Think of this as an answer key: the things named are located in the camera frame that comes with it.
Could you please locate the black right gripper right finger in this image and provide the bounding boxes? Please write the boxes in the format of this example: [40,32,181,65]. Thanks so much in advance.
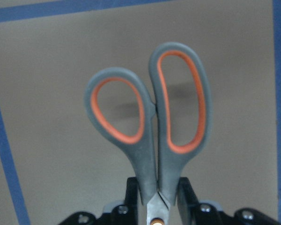
[177,177,199,225]

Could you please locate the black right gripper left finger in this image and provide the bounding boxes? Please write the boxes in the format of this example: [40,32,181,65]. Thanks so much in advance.
[124,177,139,211]

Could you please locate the grey orange handled scissors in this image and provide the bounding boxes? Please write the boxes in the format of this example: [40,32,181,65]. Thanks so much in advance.
[84,42,212,225]

